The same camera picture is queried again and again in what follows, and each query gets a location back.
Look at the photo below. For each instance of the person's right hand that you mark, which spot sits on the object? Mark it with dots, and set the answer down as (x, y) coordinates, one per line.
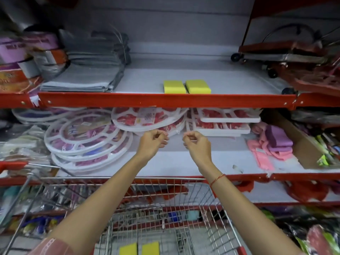
(198, 148)

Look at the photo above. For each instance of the person's left hand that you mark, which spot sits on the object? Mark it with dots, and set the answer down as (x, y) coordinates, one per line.
(151, 146)

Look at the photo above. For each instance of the yellow sponge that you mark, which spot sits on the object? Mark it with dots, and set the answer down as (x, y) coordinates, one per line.
(128, 249)
(174, 87)
(150, 249)
(198, 87)

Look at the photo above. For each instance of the person's right forearm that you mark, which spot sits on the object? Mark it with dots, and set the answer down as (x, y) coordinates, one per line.
(244, 215)

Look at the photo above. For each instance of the person's left forearm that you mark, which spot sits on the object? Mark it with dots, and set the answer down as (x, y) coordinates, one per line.
(101, 204)

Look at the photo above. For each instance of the red plastic basin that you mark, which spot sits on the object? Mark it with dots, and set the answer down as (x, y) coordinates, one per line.
(245, 186)
(308, 192)

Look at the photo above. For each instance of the pink purple cloths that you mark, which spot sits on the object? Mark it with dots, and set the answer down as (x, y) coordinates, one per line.
(261, 159)

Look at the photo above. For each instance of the brown cardboard box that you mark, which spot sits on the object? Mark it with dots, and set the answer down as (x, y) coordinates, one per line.
(300, 146)

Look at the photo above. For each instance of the stack of dark grey cloths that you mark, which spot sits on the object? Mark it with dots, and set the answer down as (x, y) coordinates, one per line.
(98, 50)

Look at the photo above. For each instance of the clear wrapped packets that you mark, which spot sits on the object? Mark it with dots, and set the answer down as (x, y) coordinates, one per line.
(316, 116)

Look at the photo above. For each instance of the pile of clear plastic packets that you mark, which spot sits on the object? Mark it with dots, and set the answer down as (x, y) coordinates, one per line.
(24, 146)

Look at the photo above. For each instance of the red steel wheeled trolley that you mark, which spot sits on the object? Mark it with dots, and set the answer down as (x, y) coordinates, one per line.
(279, 47)

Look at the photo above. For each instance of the bunch of colourful packaged sticks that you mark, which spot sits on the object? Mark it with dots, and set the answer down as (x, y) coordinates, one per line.
(328, 154)

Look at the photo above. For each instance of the purple orange label tin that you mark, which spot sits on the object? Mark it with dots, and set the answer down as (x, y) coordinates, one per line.
(50, 61)

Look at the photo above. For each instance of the red plastic lattice wheeled trolley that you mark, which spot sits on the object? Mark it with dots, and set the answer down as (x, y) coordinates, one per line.
(313, 84)

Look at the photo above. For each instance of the pile of assorted colourful packets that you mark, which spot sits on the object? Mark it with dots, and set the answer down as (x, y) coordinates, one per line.
(34, 225)

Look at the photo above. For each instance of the black green pink packaged goods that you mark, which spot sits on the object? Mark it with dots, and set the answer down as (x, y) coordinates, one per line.
(316, 236)

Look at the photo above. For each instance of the orange packet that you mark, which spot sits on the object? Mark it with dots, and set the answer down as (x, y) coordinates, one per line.
(13, 82)

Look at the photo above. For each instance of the steel pot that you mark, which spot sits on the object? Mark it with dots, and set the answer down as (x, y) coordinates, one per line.
(16, 15)

